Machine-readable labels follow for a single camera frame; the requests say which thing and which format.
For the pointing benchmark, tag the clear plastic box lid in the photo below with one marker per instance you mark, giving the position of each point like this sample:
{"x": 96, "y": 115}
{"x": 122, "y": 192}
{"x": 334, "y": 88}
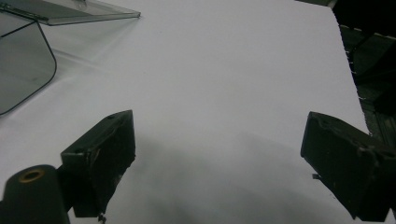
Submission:
{"x": 77, "y": 11}

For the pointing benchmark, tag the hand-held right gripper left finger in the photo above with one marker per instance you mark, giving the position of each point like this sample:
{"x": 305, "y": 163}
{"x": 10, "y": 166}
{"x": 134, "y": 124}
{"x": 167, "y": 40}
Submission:
{"x": 99, "y": 158}

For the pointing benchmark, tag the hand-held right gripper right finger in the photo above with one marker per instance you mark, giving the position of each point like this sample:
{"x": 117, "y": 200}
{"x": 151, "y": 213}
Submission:
{"x": 348, "y": 165}

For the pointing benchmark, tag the clear plastic storage box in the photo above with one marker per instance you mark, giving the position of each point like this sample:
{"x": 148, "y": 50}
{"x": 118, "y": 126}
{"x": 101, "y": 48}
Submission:
{"x": 21, "y": 65}

